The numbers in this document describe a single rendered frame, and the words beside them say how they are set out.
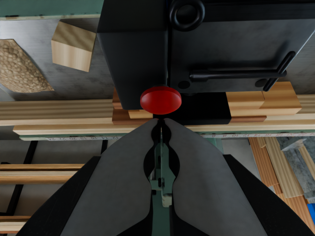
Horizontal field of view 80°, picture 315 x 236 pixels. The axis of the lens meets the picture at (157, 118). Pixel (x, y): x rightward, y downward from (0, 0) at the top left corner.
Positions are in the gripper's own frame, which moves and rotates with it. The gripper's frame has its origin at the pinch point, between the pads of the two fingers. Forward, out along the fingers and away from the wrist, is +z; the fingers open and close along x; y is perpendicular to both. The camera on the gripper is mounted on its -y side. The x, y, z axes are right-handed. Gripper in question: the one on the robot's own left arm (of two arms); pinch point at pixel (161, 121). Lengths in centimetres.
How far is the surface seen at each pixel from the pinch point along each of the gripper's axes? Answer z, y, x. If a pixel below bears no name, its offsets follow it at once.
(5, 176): 133, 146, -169
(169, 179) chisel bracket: 5.5, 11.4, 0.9
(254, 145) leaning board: 147, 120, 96
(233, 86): 4.3, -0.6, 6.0
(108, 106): 19.1, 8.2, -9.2
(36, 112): 18.3, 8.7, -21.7
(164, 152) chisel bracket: 8.4, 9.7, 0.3
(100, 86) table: 18.7, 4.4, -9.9
